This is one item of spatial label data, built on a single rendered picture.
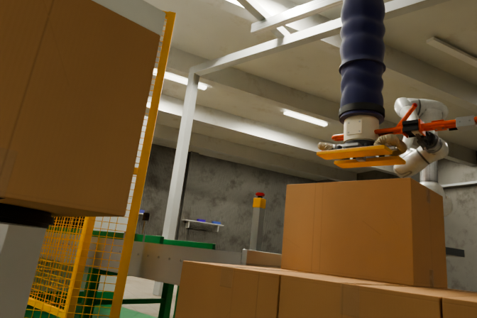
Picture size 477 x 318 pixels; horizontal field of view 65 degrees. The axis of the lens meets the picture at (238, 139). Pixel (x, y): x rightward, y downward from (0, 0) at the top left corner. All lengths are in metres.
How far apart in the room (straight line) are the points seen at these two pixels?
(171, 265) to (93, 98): 1.52
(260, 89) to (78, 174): 6.84
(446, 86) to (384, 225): 5.82
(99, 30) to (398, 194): 1.27
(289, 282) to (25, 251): 1.20
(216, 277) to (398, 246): 0.72
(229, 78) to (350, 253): 5.77
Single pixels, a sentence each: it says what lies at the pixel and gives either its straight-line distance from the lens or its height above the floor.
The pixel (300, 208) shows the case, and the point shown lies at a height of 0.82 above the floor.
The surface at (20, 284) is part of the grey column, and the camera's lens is 1.91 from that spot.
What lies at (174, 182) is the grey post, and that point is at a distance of 5.20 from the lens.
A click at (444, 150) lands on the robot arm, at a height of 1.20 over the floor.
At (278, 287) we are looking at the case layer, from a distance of 1.11.
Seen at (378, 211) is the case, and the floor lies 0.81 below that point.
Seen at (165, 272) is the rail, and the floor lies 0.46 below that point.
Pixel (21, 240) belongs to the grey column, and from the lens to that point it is 1.88.
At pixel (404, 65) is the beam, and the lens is 6.60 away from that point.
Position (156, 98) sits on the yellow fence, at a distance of 2.41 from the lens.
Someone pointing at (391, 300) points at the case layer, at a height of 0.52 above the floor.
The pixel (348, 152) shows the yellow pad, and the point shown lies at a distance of 1.84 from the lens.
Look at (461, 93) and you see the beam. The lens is 7.59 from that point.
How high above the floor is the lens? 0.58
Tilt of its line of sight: 17 degrees up
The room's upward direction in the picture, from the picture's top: 7 degrees clockwise
